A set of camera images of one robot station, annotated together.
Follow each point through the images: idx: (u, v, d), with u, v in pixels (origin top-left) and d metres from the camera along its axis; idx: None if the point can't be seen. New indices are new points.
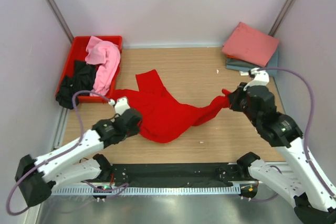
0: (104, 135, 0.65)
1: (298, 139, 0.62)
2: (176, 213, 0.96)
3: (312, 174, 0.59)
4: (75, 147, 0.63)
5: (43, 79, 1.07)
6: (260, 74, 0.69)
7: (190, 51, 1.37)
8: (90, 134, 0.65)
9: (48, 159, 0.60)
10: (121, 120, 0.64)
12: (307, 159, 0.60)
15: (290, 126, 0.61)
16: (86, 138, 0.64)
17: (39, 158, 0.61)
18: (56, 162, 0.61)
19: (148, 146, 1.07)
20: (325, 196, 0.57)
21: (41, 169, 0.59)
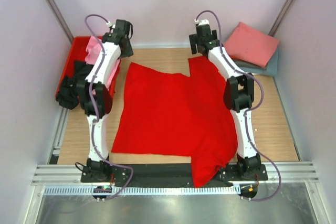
0: (115, 42, 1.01)
1: (217, 48, 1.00)
2: (176, 213, 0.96)
3: (226, 66, 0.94)
4: (103, 56, 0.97)
5: (43, 80, 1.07)
6: (201, 21, 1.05)
7: (189, 51, 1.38)
8: (106, 45, 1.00)
9: (95, 73, 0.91)
10: (118, 29, 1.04)
12: (221, 53, 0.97)
15: (214, 41, 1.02)
16: (107, 49, 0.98)
17: (88, 77, 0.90)
18: (101, 73, 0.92)
19: (148, 146, 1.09)
20: (231, 72, 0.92)
21: (96, 80, 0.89)
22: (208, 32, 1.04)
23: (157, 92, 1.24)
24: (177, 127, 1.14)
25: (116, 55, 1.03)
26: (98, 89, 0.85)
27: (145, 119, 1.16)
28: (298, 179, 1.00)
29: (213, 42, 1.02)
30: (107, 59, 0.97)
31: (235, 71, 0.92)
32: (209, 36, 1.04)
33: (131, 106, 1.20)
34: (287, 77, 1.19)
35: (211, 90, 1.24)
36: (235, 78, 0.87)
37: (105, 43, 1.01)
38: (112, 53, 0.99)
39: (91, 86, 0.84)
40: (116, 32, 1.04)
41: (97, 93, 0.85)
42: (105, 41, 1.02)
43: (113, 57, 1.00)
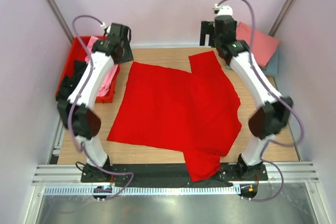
0: (107, 51, 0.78)
1: (245, 53, 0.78)
2: (176, 213, 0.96)
3: (256, 82, 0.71)
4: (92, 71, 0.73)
5: (43, 80, 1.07)
6: (223, 9, 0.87)
7: (189, 51, 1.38)
8: (97, 56, 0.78)
9: (79, 92, 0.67)
10: (114, 34, 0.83)
12: (251, 66, 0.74)
15: (240, 44, 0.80)
16: (96, 61, 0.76)
17: (71, 97, 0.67)
18: (87, 92, 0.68)
19: (148, 145, 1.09)
20: (263, 93, 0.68)
21: (80, 101, 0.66)
22: (232, 29, 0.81)
23: (158, 87, 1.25)
24: (174, 123, 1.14)
25: (110, 67, 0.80)
26: (80, 113, 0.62)
27: (146, 113, 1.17)
28: (298, 179, 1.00)
29: (237, 45, 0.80)
30: (95, 73, 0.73)
31: (270, 93, 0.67)
32: (232, 36, 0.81)
33: (132, 102, 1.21)
34: (287, 77, 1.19)
35: (212, 88, 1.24)
36: (270, 104, 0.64)
37: (95, 54, 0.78)
38: (103, 66, 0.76)
39: (72, 108, 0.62)
40: (111, 38, 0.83)
41: (80, 117, 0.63)
42: (96, 51, 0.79)
43: (104, 72, 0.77)
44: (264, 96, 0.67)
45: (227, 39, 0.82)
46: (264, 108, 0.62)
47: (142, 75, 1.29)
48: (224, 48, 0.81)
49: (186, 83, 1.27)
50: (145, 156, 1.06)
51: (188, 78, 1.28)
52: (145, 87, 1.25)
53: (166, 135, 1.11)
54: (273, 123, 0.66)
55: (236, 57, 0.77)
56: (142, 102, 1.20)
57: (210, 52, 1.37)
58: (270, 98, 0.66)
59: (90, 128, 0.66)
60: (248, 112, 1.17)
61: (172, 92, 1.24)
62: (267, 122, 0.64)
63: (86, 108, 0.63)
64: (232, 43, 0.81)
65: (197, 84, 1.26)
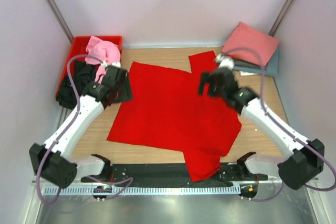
0: (98, 97, 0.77)
1: (255, 99, 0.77)
2: (176, 213, 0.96)
3: (274, 128, 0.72)
4: (76, 116, 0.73)
5: (43, 80, 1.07)
6: (226, 60, 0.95)
7: (189, 51, 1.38)
8: (86, 100, 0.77)
9: (56, 139, 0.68)
10: (109, 78, 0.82)
12: (265, 113, 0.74)
15: (247, 92, 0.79)
16: (84, 105, 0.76)
17: (47, 142, 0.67)
18: (65, 138, 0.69)
19: (147, 145, 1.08)
20: (288, 140, 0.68)
21: (54, 148, 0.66)
22: (233, 78, 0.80)
23: (158, 86, 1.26)
24: (173, 123, 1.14)
25: (98, 112, 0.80)
26: (53, 161, 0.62)
27: (146, 113, 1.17)
28: None
29: (244, 94, 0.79)
30: (80, 119, 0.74)
31: (295, 141, 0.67)
32: (235, 85, 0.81)
33: (132, 101, 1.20)
34: (287, 77, 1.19)
35: None
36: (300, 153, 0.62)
37: (86, 97, 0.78)
38: (90, 111, 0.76)
39: (46, 154, 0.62)
40: (106, 82, 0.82)
41: (51, 165, 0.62)
42: (87, 94, 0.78)
43: (90, 118, 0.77)
44: (291, 145, 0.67)
45: (232, 90, 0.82)
46: (294, 159, 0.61)
47: (141, 75, 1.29)
48: (231, 97, 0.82)
49: (186, 83, 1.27)
50: (145, 155, 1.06)
51: (187, 78, 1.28)
52: (146, 86, 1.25)
53: (165, 135, 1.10)
54: (308, 171, 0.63)
55: (246, 106, 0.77)
56: (142, 102, 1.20)
57: (211, 51, 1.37)
58: (298, 146, 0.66)
59: (61, 178, 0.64)
60: None
61: (172, 92, 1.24)
62: (302, 172, 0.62)
63: (60, 157, 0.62)
64: (238, 92, 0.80)
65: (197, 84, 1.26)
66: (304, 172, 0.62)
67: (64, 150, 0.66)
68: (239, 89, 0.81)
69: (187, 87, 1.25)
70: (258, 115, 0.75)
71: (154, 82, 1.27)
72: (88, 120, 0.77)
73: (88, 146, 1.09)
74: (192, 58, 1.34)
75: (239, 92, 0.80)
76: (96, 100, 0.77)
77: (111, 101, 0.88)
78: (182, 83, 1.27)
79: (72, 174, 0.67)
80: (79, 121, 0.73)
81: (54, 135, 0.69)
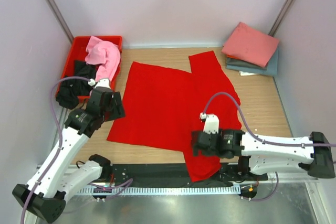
0: (81, 128, 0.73)
1: (244, 136, 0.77)
2: (176, 213, 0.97)
3: (279, 148, 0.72)
4: (59, 152, 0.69)
5: (43, 80, 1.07)
6: (209, 116, 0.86)
7: (189, 51, 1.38)
8: (69, 132, 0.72)
9: (39, 179, 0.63)
10: (93, 103, 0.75)
12: (263, 142, 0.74)
15: (230, 135, 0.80)
16: (66, 139, 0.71)
17: (30, 182, 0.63)
18: (48, 177, 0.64)
19: (147, 146, 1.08)
20: (300, 151, 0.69)
21: (37, 190, 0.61)
22: (210, 136, 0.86)
23: (158, 86, 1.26)
24: (173, 123, 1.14)
25: (83, 143, 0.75)
26: (36, 204, 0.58)
27: (146, 113, 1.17)
28: (298, 179, 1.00)
29: (230, 138, 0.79)
30: (63, 154, 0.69)
31: (305, 147, 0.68)
32: (216, 138, 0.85)
33: (132, 102, 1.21)
34: (287, 77, 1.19)
35: (212, 87, 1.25)
36: (320, 157, 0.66)
37: (69, 129, 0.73)
38: (73, 145, 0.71)
39: (27, 199, 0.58)
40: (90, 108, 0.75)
41: (34, 208, 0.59)
42: (71, 125, 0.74)
43: (74, 151, 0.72)
44: (305, 152, 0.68)
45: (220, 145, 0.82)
46: (320, 163, 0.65)
47: (141, 75, 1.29)
48: (225, 150, 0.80)
49: (186, 83, 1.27)
50: (145, 155, 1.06)
51: (187, 78, 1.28)
52: (145, 86, 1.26)
53: (165, 135, 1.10)
54: (328, 157, 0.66)
55: (243, 148, 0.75)
56: (142, 102, 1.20)
57: (211, 51, 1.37)
58: (310, 149, 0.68)
59: (49, 216, 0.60)
60: (248, 112, 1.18)
61: (172, 92, 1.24)
62: (329, 164, 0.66)
63: (42, 199, 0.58)
64: (224, 141, 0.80)
65: (197, 84, 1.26)
66: (329, 162, 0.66)
67: (47, 191, 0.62)
68: (224, 139, 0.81)
69: (187, 87, 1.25)
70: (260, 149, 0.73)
71: (153, 82, 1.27)
72: (74, 152, 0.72)
73: (88, 145, 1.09)
74: (191, 58, 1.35)
75: (226, 140, 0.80)
76: (79, 131, 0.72)
77: (99, 124, 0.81)
78: (182, 83, 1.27)
79: (61, 207, 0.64)
80: (63, 157, 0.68)
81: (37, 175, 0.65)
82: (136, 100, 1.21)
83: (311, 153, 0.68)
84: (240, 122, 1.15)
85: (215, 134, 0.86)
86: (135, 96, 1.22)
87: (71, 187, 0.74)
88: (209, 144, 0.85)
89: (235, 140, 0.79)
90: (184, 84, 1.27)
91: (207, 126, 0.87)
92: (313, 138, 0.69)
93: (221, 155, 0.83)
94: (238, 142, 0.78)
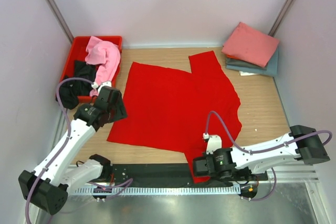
0: (89, 120, 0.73)
1: (233, 153, 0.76)
2: (176, 213, 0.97)
3: (265, 154, 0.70)
4: (66, 141, 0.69)
5: (43, 80, 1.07)
6: (212, 137, 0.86)
7: (189, 51, 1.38)
8: (76, 125, 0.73)
9: (46, 166, 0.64)
10: (102, 99, 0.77)
12: (250, 153, 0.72)
15: (221, 156, 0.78)
16: (75, 130, 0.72)
17: (37, 169, 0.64)
18: (55, 164, 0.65)
19: (147, 146, 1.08)
20: (284, 151, 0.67)
21: (44, 176, 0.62)
22: (205, 162, 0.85)
23: (158, 86, 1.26)
24: (173, 123, 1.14)
25: (91, 136, 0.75)
26: (42, 189, 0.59)
27: (146, 113, 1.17)
28: (298, 179, 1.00)
29: (221, 159, 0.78)
30: (71, 144, 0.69)
31: (287, 145, 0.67)
32: (210, 162, 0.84)
33: (132, 101, 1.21)
34: (287, 77, 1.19)
35: (212, 88, 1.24)
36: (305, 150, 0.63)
37: (76, 121, 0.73)
38: (81, 135, 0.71)
39: (33, 185, 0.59)
40: (98, 104, 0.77)
41: (40, 193, 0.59)
42: (80, 117, 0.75)
43: (81, 142, 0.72)
44: (291, 150, 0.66)
45: (215, 167, 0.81)
46: (306, 157, 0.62)
47: (141, 75, 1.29)
48: (222, 172, 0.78)
49: (186, 83, 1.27)
50: (145, 155, 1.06)
51: (187, 78, 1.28)
52: (145, 86, 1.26)
53: (166, 135, 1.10)
54: (315, 147, 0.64)
55: (235, 164, 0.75)
56: (141, 102, 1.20)
57: (211, 51, 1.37)
58: (294, 145, 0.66)
59: (51, 206, 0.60)
60: (248, 112, 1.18)
61: (172, 92, 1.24)
62: (318, 153, 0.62)
63: (49, 185, 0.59)
64: (218, 163, 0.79)
65: (196, 84, 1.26)
66: (317, 151, 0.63)
67: (53, 177, 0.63)
68: (217, 161, 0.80)
69: (187, 88, 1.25)
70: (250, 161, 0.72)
71: (153, 82, 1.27)
72: (81, 144, 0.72)
73: (88, 145, 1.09)
74: (190, 57, 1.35)
75: (219, 162, 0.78)
76: (87, 124, 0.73)
77: (105, 120, 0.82)
78: (182, 83, 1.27)
79: (63, 200, 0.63)
80: (71, 147, 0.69)
81: (43, 162, 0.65)
82: (135, 100, 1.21)
83: (295, 149, 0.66)
84: (240, 122, 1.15)
85: (209, 157, 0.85)
86: (135, 95, 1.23)
87: (73, 181, 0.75)
88: (207, 169, 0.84)
89: (228, 159, 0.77)
90: (183, 83, 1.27)
91: (210, 146, 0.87)
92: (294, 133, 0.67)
93: (220, 176, 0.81)
94: (231, 159, 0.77)
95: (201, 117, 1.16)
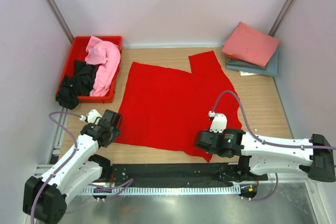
0: (95, 135, 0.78)
1: (244, 137, 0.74)
2: (176, 213, 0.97)
3: (278, 149, 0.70)
4: (74, 152, 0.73)
5: (43, 80, 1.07)
6: (218, 115, 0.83)
7: (189, 51, 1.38)
8: (83, 138, 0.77)
9: (54, 172, 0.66)
10: (105, 119, 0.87)
12: (262, 142, 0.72)
15: (231, 135, 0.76)
16: (82, 143, 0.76)
17: (44, 175, 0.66)
18: (62, 171, 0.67)
19: (148, 146, 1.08)
20: (298, 152, 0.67)
21: (51, 181, 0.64)
22: (211, 135, 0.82)
23: (157, 85, 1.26)
24: (173, 123, 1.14)
25: (93, 151, 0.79)
26: (46, 195, 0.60)
27: (145, 113, 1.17)
28: (298, 179, 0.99)
29: (231, 138, 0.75)
30: (77, 155, 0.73)
31: (304, 148, 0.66)
32: (218, 137, 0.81)
33: (132, 101, 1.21)
34: (287, 77, 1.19)
35: (212, 87, 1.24)
36: (319, 161, 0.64)
37: (82, 137, 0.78)
38: (87, 148, 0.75)
39: (40, 189, 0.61)
40: (102, 123, 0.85)
41: (45, 198, 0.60)
42: (85, 133, 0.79)
43: (85, 156, 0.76)
44: (304, 154, 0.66)
45: (221, 143, 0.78)
46: (317, 165, 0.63)
47: (141, 75, 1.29)
48: (224, 149, 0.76)
49: (186, 83, 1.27)
50: (145, 155, 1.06)
51: (186, 78, 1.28)
52: (145, 86, 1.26)
53: (166, 135, 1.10)
54: (328, 162, 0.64)
55: (243, 148, 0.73)
56: (141, 102, 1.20)
57: (211, 51, 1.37)
58: (310, 151, 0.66)
59: (52, 214, 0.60)
60: (248, 112, 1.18)
61: (172, 92, 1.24)
62: (329, 169, 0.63)
63: (55, 191, 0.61)
64: (226, 140, 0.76)
65: (196, 84, 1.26)
66: (329, 167, 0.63)
67: (60, 183, 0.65)
68: (224, 138, 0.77)
69: (187, 87, 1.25)
70: (262, 149, 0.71)
71: (153, 82, 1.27)
72: (85, 157, 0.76)
73: None
74: (190, 57, 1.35)
75: (226, 140, 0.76)
76: (93, 138, 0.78)
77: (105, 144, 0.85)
78: (182, 83, 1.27)
79: (62, 211, 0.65)
80: (77, 157, 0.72)
81: (51, 169, 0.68)
82: (135, 100, 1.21)
83: (310, 155, 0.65)
84: (240, 122, 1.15)
85: (217, 134, 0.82)
86: (135, 96, 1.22)
87: (71, 189, 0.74)
88: (210, 142, 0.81)
89: (236, 140, 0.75)
90: (182, 83, 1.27)
91: (213, 125, 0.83)
92: (314, 141, 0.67)
93: (221, 155, 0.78)
94: (239, 141, 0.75)
95: (202, 116, 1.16)
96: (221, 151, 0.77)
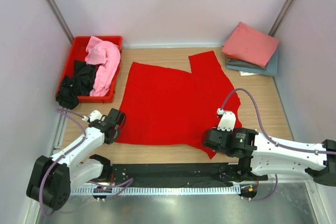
0: (103, 128, 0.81)
1: (256, 137, 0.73)
2: (176, 213, 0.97)
3: (291, 152, 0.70)
4: (84, 140, 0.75)
5: (43, 80, 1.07)
6: (227, 113, 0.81)
7: (189, 51, 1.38)
8: (92, 129, 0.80)
9: (65, 153, 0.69)
10: (111, 117, 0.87)
12: (276, 145, 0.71)
15: (243, 135, 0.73)
16: (90, 132, 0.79)
17: (54, 155, 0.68)
18: (72, 154, 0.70)
19: (147, 146, 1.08)
20: (313, 157, 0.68)
21: (61, 161, 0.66)
22: (220, 134, 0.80)
23: (157, 85, 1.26)
24: (173, 122, 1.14)
25: (98, 144, 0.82)
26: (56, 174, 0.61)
27: (145, 113, 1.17)
28: (298, 179, 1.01)
29: (243, 137, 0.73)
30: (87, 142, 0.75)
31: (317, 153, 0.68)
32: (227, 137, 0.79)
33: (132, 101, 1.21)
34: (287, 77, 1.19)
35: (212, 87, 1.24)
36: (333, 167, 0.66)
37: (90, 128, 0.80)
38: (95, 138, 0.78)
39: (50, 167, 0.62)
40: (108, 119, 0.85)
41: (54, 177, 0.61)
42: (93, 126, 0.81)
43: (93, 146, 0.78)
44: (318, 160, 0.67)
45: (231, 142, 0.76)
46: (332, 171, 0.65)
47: (141, 75, 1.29)
48: (234, 149, 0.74)
49: (186, 83, 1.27)
50: (145, 155, 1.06)
51: (187, 77, 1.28)
52: (145, 86, 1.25)
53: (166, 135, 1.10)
54: None
55: (256, 148, 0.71)
56: (141, 102, 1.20)
57: (211, 51, 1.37)
58: (323, 156, 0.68)
59: (57, 195, 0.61)
60: (248, 112, 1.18)
61: (172, 91, 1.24)
62: None
63: (65, 170, 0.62)
64: (237, 140, 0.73)
65: (196, 83, 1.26)
66: None
67: (70, 163, 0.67)
68: (235, 137, 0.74)
69: (187, 87, 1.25)
70: (275, 151, 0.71)
71: (153, 82, 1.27)
72: (92, 146, 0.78)
73: None
74: (190, 57, 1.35)
75: (237, 139, 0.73)
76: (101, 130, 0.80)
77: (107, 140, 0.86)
78: (182, 83, 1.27)
79: (65, 195, 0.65)
80: (86, 144, 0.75)
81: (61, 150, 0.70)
82: (135, 100, 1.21)
83: (324, 160, 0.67)
84: (240, 122, 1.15)
85: (225, 132, 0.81)
86: (135, 96, 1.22)
87: (75, 177, 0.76)
88: (219, 142, 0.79)
89: (248, 140, 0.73)
90: (183, 83, 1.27)
91: (222, 123, 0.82)
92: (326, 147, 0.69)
93: (230, 154, 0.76)
94: (250, 142, 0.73)
95: (202, 115, 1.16)
96: (231, 151, 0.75)
